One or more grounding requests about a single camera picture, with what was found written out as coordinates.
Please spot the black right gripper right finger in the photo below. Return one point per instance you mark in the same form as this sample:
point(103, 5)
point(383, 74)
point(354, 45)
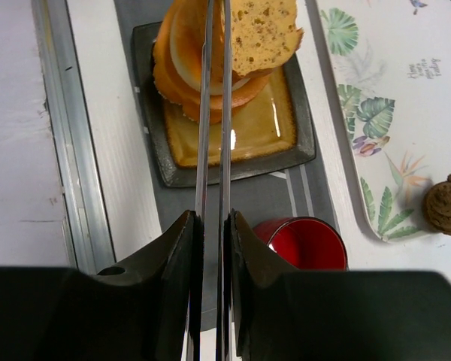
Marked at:
point(283, 313)

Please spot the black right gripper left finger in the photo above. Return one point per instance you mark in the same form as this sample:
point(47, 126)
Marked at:
point(133, 310)

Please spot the orange round sponge cake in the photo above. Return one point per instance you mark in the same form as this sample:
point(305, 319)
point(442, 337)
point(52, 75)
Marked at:
point(170, 84)

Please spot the brown bread slice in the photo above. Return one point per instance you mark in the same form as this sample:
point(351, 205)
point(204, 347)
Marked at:
point(264, 36)

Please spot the orange glazed bagel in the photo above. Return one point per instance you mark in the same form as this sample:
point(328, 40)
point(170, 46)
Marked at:
point(187, 35)

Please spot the red enamel mug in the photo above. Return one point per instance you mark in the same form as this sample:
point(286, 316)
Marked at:
point(307, 243)

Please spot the grey striped placemat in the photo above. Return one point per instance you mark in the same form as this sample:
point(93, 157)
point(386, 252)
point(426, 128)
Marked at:
point(298, 191)

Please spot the brown square ceramic plate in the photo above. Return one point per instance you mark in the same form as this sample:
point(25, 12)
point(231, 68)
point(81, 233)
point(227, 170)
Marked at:
point(273, 132)

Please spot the dark brown chocolate pastry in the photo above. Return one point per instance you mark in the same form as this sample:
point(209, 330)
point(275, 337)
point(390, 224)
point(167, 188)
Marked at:
point(436, 207)

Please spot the floral white serving tray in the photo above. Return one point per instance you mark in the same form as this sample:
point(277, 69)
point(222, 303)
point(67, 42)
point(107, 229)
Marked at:
point(391, 62)

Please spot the aluminium table frame rail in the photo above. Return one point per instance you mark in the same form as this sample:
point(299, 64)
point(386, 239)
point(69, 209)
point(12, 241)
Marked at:
point(87, 234)

